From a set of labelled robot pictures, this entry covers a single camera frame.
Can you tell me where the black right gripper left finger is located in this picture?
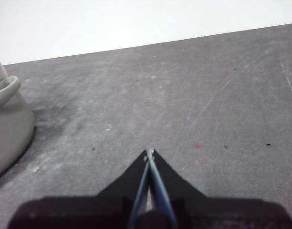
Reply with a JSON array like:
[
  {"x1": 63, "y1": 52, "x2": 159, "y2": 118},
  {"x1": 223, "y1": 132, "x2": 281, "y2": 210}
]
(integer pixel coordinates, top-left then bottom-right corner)
[{"x1": 7, "y1": 149, "x2": 150, "y2": 229}]

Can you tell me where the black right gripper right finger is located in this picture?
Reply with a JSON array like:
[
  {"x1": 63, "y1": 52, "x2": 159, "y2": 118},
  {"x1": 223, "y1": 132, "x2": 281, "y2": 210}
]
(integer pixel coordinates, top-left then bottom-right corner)
[{"x1": 149, "y1": 149, "x2": 292, "y2": 229}]

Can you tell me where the pale green electric cooking pot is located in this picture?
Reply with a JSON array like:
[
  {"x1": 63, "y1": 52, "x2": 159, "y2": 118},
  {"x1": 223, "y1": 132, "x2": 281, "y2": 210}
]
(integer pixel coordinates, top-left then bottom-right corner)
[{"x1": 0, "y1": 56, "x2": 35, "y2": 180}]

